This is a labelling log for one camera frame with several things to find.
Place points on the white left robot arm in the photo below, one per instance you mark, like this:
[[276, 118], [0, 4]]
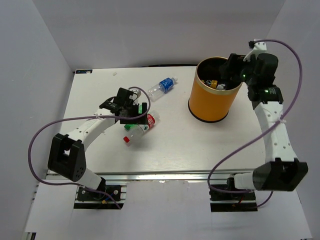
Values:
[[67, 155]]

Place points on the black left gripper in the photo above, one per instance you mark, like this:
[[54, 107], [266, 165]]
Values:
[[142, 120]]

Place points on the blue sticker on table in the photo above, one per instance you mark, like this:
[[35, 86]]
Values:
[[83, 71]]

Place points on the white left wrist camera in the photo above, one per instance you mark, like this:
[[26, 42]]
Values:
[[135, 96]]

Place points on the clear bottle red label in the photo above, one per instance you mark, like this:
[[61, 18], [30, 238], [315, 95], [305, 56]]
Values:
[[137, 131]]

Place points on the clear bottle blue label white cap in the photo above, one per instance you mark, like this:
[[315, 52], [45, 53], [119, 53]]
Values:
[[162, 88]]

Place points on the aluminium table frame rail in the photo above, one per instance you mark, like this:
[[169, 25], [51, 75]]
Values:
[[178, 147]]

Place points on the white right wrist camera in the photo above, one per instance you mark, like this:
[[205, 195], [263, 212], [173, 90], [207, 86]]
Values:
[[257, 46]]

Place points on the orange cylindrical bin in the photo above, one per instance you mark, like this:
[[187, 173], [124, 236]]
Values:
[[205, 103]]

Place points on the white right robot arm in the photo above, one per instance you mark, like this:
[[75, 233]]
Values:
[[282, 170]]

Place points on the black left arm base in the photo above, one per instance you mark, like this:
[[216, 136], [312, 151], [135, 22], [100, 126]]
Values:
[[87, 200]]

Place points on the green plastic bottle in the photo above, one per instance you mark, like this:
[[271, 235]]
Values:
[[127, 127]]

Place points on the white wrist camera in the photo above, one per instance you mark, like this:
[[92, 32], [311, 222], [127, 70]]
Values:
[[257, 46], [135, 96]]

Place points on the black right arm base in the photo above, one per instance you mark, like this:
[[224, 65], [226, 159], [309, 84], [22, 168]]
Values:
[[221, 202]]

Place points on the clear bottle orange label yellow cap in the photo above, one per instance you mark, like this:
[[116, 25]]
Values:
[[213, 84]]

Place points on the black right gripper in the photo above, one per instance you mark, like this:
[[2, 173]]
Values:
[[235, 61]]

